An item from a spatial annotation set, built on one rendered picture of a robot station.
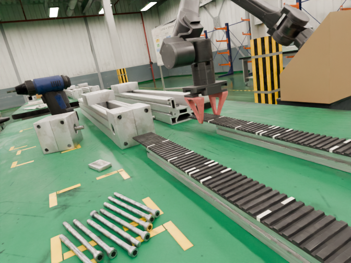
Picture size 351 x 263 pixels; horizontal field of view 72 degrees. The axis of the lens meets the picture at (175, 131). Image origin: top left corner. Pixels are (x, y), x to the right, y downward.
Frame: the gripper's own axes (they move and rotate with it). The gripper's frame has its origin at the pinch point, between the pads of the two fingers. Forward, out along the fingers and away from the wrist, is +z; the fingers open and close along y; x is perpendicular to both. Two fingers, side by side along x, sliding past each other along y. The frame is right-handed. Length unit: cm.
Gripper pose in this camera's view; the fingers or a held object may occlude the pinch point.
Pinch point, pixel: (208, 118)
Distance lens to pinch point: 65.1
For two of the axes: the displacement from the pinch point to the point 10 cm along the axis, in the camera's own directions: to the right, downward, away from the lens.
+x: 4.5, 1.7, -8.7
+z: 1.6, 9.5, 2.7
